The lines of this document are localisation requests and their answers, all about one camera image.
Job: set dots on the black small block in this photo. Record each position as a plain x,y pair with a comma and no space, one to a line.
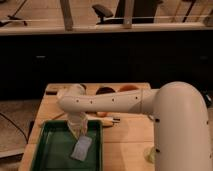
51,92

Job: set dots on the light green cup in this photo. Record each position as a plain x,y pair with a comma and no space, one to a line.
149,154

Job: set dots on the black office chair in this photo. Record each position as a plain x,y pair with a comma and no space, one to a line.
144,12

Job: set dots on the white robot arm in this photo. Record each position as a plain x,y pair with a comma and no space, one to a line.
182,137

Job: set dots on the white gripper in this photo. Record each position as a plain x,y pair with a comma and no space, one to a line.
78,129

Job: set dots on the orange bowl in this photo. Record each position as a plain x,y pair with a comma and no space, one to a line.
128,88

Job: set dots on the dark red bowl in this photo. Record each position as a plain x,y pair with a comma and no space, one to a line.
104,90

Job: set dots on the blue grey sponge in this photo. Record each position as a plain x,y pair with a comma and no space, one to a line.
81,148

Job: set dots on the wooden spoon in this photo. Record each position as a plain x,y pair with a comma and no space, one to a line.
54,118

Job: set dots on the white handled knife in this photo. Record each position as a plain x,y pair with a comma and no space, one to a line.
111,119

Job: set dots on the green plastic tray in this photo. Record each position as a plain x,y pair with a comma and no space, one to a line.
55,146

